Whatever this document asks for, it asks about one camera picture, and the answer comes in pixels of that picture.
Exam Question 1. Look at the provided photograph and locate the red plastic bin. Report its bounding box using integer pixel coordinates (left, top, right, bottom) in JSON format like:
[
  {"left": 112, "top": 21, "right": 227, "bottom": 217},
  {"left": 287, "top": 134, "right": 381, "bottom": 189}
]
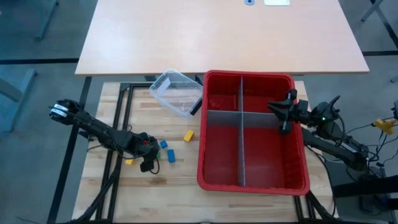
[{"left": 197, "top": 69, "right": 311, "bottom": 197}]

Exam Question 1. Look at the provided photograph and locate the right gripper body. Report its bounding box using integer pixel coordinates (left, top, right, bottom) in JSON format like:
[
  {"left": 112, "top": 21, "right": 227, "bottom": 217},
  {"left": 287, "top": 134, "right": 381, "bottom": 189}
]
[{"left": 287, "top": 99, "right": 311, "bottom": 125}]

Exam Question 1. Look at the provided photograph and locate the long grey slotted divider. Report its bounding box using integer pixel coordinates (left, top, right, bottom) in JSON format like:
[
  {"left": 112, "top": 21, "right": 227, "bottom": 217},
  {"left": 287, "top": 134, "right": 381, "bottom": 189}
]
[{"left": 206, "top": 110, "right": 282, "bottom": 129}]

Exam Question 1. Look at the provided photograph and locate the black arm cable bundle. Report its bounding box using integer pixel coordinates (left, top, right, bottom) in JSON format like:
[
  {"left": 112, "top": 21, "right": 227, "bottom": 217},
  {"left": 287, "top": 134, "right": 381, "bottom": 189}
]
[
  {"left": 295, "top": 146, "right": 338, "bottom": 222},
  {"left": 71, "top": 146, "right": 125, "bottom": 224}
]

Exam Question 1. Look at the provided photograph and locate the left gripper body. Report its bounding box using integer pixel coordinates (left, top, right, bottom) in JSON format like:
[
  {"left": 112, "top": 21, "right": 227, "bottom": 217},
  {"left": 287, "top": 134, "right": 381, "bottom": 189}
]
[{"left": 136, "top": 134, "right": 161, "bottom": 163}]

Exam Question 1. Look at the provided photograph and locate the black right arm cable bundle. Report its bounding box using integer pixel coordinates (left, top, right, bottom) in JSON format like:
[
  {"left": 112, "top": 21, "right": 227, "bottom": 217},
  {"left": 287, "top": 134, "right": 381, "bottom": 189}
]
[{"left": 295, "top": 146, "right": 338, "bottom": 222}]

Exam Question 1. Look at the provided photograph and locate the light wooden desk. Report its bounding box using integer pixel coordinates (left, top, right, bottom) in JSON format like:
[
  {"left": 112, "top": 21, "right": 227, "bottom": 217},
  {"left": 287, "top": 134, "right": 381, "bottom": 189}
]
[{"left": 74, "top": 0, "right": 370, "bottom": 77}]

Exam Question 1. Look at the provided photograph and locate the grey slotted divider panel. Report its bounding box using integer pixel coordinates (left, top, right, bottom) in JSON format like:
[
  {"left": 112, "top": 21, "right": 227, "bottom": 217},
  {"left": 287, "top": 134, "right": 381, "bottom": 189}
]
[{"left": 237, "top": 76, "right": 248, "bottom": 187}]

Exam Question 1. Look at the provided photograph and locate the black left arm cable bundle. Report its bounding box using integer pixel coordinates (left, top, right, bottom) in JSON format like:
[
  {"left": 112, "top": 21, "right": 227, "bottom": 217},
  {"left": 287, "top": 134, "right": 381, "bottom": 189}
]
[{"left": 71, "top": 146, "right": 125, "bottom": 224}]

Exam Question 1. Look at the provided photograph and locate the grey metal furniture leg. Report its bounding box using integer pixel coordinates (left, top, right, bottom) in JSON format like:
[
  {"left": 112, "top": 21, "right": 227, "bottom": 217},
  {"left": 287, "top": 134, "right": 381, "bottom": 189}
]
[
  {"left": 35, "top": 0, "right": 60, "bottom": 40},
  {"left": 360, "top": 0, "right": 384, "bottom": 22},
  {"left": 0, "top": 68, "right": 38, "bottom": 133}
]

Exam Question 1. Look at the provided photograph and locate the yellow connector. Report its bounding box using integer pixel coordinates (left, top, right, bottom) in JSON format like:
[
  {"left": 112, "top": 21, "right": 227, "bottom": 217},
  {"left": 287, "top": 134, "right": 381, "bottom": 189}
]
[{"left": 373, "top": 118, "right": 393, "bottom": 135}]

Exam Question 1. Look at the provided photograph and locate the clear plastic container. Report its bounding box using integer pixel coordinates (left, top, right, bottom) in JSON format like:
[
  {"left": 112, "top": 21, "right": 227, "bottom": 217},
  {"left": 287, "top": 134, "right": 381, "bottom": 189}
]
[{"left": 148, "top": 68, "right": 205, "bottom": 118}]

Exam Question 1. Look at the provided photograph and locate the black floor cable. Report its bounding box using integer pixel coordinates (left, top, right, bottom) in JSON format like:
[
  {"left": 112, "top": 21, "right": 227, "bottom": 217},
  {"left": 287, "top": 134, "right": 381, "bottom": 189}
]
[{"left": 335, "top": 123, "right": 398, "bottom": 181}]

